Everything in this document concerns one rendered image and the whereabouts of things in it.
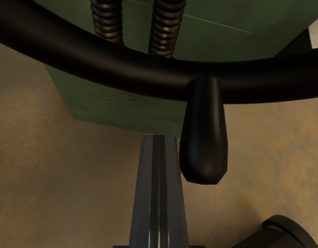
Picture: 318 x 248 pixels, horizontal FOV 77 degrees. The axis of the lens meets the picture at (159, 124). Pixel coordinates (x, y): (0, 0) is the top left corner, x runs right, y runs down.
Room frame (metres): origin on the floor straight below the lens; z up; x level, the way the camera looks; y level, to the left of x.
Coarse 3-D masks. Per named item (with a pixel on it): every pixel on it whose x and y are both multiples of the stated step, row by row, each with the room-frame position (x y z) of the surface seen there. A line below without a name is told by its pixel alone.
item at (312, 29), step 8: (312, 24) 0.34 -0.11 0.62; (304, 32) 0.32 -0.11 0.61; (312, 32) 0.32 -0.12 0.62; (296, 40) 0.32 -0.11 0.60; (304, 40) 0.31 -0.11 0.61; (312, 40) 0.30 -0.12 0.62; (288, 48) 0.32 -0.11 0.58; (296, 48) 0.31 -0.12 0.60; (304, 48) 0.30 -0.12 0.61; (312, 48) 0.29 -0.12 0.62
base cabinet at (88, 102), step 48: (48, 0) 0.17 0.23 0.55; (144, 0) 0.23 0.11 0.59; (192, 0) 0.25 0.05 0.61; (240, 0) 0.28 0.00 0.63; (288, 0) 0.30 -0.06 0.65; (144, 48) 0.23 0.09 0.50; (192, 48) 0.26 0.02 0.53; (240, 48) 0.29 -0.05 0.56; (96, 96) 0.19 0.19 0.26; (144, 96) 0.24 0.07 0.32
